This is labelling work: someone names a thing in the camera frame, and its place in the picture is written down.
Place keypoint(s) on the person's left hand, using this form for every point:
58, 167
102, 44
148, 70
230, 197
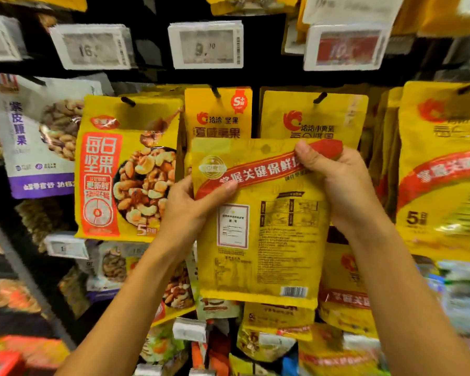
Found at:
184, 223

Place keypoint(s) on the person's right hand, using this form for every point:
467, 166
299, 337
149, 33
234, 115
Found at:
356, 192

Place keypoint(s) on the stack of yellow nut bags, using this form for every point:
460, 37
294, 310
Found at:
385, 145

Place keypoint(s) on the small white cashew nut bag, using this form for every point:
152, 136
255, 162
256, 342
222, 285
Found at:
114, 266

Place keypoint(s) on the green white chestnut bag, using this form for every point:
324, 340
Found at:
219, 307

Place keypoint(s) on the small yellow nut bag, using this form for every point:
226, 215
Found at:
345, 293
278, 321

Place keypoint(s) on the clear brown nut bag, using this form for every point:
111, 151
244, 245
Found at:
39, 223

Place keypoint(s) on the white purple cashew packet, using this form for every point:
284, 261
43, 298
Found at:
23, 168

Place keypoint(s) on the black hanging-bag store shelf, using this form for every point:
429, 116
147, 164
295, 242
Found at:
153, 43

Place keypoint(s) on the person's left forearm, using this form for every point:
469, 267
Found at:
125, 325

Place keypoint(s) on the person's right forearm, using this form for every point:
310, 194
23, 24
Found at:
423, 309

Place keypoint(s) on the small white price tag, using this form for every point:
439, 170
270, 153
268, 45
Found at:
190, 329
67, 246
149, 369

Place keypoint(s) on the large white price tag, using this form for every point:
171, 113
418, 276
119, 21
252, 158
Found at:
347, 47
92, 47
4, 39
206, 44

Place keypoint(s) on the clear white snack bag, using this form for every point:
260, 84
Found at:
464, 309

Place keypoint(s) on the white-backed snack bag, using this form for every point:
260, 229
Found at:
352, 10

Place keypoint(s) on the red orange gift box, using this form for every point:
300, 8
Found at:
31, 352

